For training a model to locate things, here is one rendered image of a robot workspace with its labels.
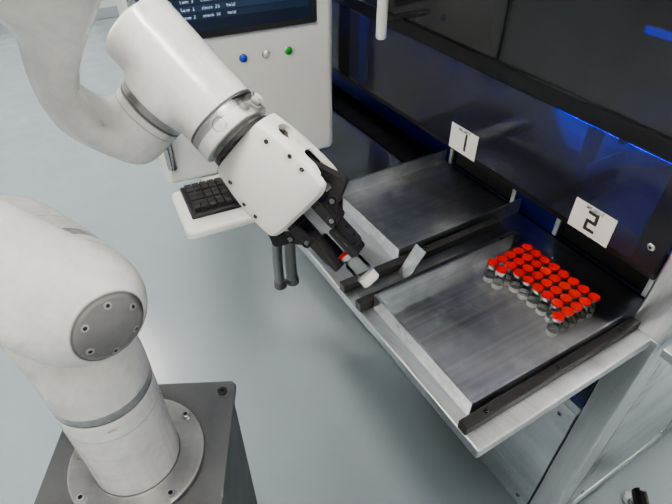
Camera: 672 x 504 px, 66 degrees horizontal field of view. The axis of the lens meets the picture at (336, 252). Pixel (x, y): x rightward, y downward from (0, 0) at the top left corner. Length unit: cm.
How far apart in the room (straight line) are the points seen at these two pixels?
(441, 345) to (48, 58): 70
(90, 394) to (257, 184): 29
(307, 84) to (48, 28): 105
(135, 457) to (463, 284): 64
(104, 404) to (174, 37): 40
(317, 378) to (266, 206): 143
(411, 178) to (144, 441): 87
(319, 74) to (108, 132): 97
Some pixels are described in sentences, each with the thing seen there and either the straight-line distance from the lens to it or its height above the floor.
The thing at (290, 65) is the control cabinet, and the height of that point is 107.
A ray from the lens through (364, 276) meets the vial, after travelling 56.
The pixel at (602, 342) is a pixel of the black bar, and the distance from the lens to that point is 99.
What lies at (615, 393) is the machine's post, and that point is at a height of 71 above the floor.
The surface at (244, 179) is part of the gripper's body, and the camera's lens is 56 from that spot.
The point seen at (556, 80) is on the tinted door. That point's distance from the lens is 102.
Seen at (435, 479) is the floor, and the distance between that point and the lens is 178.
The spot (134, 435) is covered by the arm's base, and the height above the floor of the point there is 100.
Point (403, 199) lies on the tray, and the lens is 123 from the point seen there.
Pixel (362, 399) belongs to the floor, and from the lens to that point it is 189.
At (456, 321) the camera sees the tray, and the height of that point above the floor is 88.
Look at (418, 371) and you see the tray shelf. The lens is 88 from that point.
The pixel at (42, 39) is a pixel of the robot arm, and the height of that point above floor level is 144.
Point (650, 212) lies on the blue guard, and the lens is 96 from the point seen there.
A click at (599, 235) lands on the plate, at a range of 103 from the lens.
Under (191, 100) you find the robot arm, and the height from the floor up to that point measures 136.
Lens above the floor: 158
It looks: 41 degrees down
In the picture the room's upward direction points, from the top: straight up
